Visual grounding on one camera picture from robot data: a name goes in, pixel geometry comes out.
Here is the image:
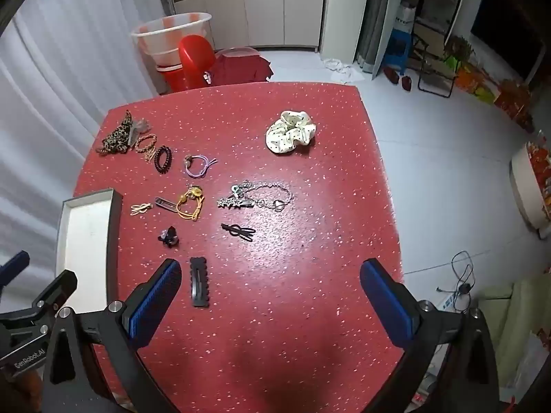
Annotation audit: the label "grey curtain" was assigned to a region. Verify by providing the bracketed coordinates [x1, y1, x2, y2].
[357, 0, 394, 74]

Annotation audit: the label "red cloth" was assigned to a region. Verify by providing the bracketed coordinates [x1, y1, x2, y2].
[206, 54, 274, 87]

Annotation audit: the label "grey claw clip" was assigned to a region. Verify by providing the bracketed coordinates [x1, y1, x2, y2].
[128, 117, 152, 146]

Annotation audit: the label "black screen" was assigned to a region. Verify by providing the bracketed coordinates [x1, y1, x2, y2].
[469, 0, 547, 82]

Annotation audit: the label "white cabinet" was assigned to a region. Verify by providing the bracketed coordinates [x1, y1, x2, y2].
[166, 0, 332, 52]

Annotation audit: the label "light green sofa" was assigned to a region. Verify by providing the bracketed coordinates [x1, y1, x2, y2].
[478, 275, 551, 353]

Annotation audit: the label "white polka dot scrunchie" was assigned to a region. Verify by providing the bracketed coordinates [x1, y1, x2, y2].
[264, 110, 317, 155]

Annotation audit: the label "red bucket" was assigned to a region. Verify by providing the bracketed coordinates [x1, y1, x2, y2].
[156, 64, 184, 94]

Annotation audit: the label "yellow sunflower hair tie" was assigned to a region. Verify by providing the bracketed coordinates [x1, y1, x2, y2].
[176, 185, 205, 221]

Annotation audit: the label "purple beaded hair tie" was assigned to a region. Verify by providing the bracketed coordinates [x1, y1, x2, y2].
[184, 154, 218, 178]

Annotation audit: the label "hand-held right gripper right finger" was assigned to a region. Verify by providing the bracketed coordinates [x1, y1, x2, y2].
[359, 258, 502, 413]

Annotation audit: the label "white tub with red decorations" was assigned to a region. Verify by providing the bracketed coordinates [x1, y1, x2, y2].
[510, 131, 551, 239]

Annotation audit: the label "blue plastic stool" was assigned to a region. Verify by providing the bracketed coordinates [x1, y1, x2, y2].
[381, 30, 414, 75]

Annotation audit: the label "white cloth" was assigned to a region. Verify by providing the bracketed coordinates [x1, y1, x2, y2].
[323, 58, 365, 85]

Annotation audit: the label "grey jewelry box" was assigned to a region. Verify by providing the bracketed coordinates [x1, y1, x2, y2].
[55, 188, 124, 311]

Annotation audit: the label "white curtain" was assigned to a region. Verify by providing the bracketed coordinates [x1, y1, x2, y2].
[0, 0, 173, 267]

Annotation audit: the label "orange red decoration pile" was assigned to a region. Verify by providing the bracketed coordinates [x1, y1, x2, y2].
[456, 64, 534, 132]

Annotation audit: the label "black folding chair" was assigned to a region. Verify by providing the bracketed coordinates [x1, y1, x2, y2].
[411, 21, 459, 99]

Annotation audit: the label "silver star hair clip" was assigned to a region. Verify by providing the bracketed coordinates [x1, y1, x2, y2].
[216, 195, 254, 210]

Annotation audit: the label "small black claw clip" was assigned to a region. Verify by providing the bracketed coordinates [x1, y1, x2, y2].
[157, 226, 180, 248]

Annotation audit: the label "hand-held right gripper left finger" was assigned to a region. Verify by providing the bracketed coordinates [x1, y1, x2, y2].
[41, 259, 184, 413]

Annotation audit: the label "white shopping bag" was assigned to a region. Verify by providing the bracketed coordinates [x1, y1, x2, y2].
[394, 2, 418, 35]

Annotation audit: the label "leopard print hair claw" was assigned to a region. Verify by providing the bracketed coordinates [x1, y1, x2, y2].
[95, 110, 134, 156]

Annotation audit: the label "dark spiral hair tie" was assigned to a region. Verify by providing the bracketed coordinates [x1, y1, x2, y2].
[154, 146, 173, 176]

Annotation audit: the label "black scalloped snap clip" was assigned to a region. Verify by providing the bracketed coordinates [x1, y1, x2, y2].
[189, 257, 211, 308]

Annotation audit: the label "black bow hair clip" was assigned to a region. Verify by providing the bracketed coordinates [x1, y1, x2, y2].
[221, 222, 256, 242]

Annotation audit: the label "clear plastic tub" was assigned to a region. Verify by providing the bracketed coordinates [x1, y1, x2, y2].
[130, 12, 212, 67]

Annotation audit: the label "silver chain bracelet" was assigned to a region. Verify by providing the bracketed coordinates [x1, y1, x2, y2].
[230, 180, 295, 212]

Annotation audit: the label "potted plant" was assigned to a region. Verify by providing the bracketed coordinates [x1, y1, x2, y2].
[443, 36, 476, 72]

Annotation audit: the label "black cable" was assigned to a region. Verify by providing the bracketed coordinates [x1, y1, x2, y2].
[437, 251, 476, 310]

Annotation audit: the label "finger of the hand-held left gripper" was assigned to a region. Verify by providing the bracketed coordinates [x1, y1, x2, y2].
[0, 251, 31, 287]
[23, 269, 79, 323]

